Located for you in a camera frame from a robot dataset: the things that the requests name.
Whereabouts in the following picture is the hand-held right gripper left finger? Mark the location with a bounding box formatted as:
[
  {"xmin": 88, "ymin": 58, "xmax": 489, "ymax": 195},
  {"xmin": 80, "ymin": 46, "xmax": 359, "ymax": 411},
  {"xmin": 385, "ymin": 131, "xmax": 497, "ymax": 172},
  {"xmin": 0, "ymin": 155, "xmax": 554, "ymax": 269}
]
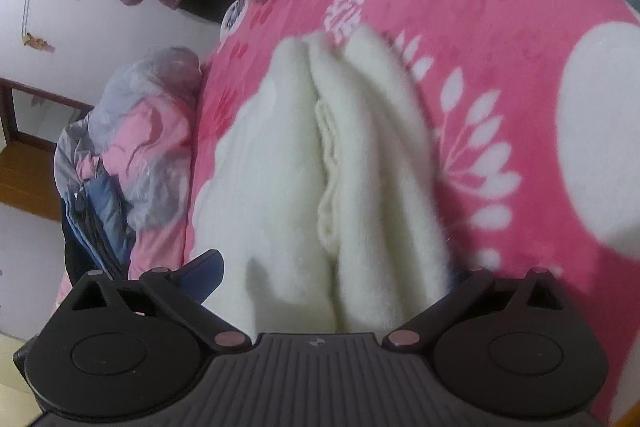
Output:
[{"xmin": 70, "ymin": 249, "xmax": 254, "ymax": 351}]

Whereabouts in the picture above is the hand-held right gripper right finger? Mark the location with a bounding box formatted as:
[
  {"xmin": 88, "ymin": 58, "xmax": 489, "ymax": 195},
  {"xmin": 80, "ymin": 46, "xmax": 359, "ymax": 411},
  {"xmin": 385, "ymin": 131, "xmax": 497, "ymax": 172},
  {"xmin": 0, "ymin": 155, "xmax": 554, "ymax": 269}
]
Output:
[{"xmin": 382, "ymin": 264, "xmax": 572, "ymax": 349}]

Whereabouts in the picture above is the white fluffy towel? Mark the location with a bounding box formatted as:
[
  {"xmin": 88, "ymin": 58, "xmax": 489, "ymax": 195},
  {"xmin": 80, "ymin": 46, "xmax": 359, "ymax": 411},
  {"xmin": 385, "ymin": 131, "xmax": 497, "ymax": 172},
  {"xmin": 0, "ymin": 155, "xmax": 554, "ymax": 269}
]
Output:
[{"xmin": 188, "ymin": 26, "xmax": 464, "ymax": 336}]

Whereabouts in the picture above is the blue garment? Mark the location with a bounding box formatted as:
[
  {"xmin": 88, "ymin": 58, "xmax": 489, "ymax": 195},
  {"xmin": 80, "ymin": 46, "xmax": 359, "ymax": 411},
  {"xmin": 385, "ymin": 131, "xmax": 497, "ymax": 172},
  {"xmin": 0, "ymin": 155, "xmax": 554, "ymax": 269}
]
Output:
[{"xmin": 64, "ymin": 171, "xmax": 137, "ymax": 279}]

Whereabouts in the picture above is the pink grey floral quilt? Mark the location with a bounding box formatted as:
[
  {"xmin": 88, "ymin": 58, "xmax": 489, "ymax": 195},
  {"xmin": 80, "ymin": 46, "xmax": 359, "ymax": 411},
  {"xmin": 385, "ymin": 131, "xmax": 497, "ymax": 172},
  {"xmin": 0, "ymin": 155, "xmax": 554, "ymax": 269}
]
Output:
[{"xmin": 52, "ymin": 46, "xmax": 207, "ymax": 304}]

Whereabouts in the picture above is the pink floral blanket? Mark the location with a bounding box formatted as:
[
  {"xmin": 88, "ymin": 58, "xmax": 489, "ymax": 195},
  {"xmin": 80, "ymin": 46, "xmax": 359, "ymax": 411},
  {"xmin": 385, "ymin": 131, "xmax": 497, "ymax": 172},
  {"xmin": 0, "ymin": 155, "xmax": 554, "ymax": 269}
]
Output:
[{"xmin": 184, "ymin": 0, "xmax": 640, "ymax": 409}]

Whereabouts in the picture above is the brown wooden frame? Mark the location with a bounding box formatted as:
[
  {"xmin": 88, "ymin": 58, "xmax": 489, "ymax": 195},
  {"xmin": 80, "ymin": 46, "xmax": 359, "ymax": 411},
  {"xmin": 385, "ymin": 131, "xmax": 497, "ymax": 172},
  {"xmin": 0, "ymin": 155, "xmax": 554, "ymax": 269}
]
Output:
[{"xmin": 0, "ymin": 76, "xmax": 97, "ymax": 221}]

